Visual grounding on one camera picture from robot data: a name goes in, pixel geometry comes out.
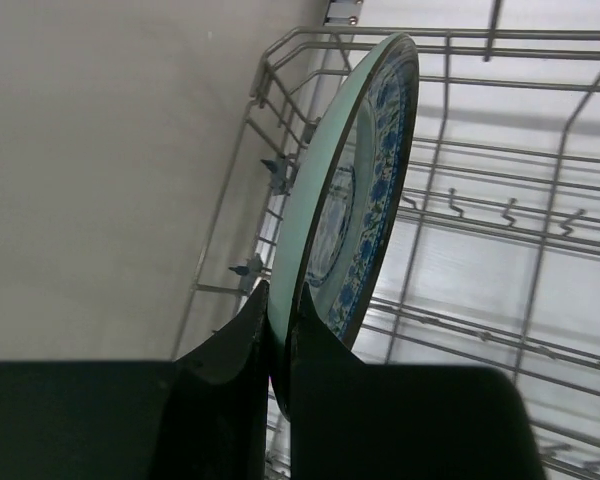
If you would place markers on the grey wire dish rack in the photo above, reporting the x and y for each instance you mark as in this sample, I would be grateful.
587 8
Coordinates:
495 255

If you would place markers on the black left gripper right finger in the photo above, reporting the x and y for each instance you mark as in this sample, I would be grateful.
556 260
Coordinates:
352 420

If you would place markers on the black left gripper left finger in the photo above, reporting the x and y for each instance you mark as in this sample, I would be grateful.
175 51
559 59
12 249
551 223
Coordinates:
202 416

